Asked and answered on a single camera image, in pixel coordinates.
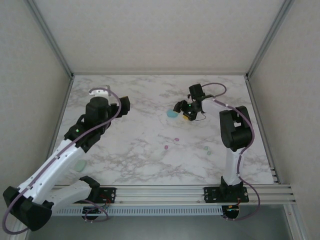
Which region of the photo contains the blue earbud charging case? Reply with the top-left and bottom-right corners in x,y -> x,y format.
166,109 -> 180,120

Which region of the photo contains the green earbud charging case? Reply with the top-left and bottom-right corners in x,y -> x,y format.
74,159 -> 88,173

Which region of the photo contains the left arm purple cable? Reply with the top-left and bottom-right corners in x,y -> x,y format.
2,86 -> 123,235

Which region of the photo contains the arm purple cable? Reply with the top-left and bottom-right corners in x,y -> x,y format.
201,82 -> 263,222
2,86 -> 123,235

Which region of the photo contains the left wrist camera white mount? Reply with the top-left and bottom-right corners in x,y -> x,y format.
88,84 -> 112,99

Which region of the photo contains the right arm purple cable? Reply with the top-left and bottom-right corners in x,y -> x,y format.
201,82 -> 263,222

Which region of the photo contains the aluminium table side rail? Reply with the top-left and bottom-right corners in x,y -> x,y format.
245,77 -> 280,185
48,76 -> 75,157

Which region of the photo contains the aluminium table back rail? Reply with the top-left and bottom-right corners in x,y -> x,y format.
71,72 -> 249,77

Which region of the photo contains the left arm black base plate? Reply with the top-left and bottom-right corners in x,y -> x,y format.
69,186 -> 117,204

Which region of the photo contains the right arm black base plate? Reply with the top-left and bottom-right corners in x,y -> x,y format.
203,186 -> 250,203

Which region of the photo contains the aluminium mounting rail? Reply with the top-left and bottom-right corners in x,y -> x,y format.
51,184 -> 297,206

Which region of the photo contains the aluminium frame post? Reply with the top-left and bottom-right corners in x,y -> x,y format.
26,0 -> 75,78
246,0 -> 296,80

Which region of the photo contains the slotted grey cable duct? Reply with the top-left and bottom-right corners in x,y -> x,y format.
53,206 -> 223,216

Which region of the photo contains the aluminium frame leg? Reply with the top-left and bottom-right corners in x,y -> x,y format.
283,204 -> 310,240

